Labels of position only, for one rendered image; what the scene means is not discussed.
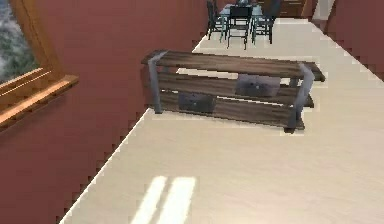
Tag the wooden framed window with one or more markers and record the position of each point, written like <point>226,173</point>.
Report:
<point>40,90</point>

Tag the glass dining table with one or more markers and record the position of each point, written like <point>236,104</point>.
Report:
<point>224,11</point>

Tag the black dining chair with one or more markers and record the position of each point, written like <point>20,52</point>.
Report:
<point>212,16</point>
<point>239,20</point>
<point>268,18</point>

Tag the brown wooden cabinet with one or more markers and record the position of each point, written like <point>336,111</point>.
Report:
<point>293,7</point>

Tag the brown wooden shelf unit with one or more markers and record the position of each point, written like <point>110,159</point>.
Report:
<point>230,65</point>

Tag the grey storage box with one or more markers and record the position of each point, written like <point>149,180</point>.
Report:
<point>257,85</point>
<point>196,102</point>

